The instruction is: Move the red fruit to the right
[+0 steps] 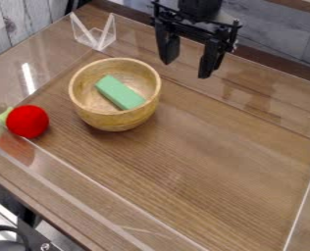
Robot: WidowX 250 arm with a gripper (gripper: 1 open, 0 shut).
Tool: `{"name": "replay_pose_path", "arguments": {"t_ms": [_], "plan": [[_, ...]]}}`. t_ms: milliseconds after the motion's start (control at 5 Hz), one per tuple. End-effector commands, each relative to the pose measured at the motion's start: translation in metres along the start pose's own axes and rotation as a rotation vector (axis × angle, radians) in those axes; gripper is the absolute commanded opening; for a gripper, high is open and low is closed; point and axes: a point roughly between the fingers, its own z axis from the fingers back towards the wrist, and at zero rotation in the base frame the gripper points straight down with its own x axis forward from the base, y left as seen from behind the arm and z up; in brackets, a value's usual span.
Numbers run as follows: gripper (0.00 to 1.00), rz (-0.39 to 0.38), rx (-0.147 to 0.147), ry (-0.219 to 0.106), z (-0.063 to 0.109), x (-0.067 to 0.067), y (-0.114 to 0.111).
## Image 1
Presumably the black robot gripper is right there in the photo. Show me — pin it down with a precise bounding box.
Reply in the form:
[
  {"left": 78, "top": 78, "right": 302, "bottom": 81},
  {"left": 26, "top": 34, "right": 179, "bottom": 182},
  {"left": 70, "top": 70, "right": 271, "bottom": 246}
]
[{"left": 153, "top": 0, "right": 243, "bottom": 78}]

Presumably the red plush fruit green stem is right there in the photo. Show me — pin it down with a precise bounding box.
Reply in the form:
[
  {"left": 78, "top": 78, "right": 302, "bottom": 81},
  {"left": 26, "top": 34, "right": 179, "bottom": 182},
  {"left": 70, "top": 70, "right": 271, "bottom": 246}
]
[{"left": 0, "top": 105, "right": 49, "bottom": 138}]

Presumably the green rectangular block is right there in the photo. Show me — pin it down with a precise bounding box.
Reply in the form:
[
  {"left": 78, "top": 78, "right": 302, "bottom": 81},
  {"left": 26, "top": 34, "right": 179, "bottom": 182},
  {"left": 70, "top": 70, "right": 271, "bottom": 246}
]
[{"left": 94, "top": 75, "right": 147, "bottom": 110}]

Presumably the light wooden bowl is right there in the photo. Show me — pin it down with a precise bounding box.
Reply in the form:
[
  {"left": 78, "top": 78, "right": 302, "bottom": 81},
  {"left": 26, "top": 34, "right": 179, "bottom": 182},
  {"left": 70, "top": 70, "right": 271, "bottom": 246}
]
[{"left": 69, "top": 58, "right": 161, "bottom": 131}]

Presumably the clear acrylic corner bracket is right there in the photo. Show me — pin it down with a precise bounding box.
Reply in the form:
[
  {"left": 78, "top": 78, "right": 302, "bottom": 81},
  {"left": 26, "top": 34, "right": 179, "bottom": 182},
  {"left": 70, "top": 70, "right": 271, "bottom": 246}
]
[{"left": 70, "top": 13, "right": 116, "bottom": 51}]

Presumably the black table leg bracket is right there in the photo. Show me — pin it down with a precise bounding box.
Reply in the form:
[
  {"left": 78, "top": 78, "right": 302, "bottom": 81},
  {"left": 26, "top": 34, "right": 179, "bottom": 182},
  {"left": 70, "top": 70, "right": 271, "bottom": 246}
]
[{"left": 18, "top": 209, "right": 54, "bottom": 251}]

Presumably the black cable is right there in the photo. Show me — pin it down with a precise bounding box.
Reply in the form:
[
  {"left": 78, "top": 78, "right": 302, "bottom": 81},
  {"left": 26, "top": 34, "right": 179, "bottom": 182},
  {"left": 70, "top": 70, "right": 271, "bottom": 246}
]
[{"left": 0, "top": 225, "right": 29, "bottom": 251}]

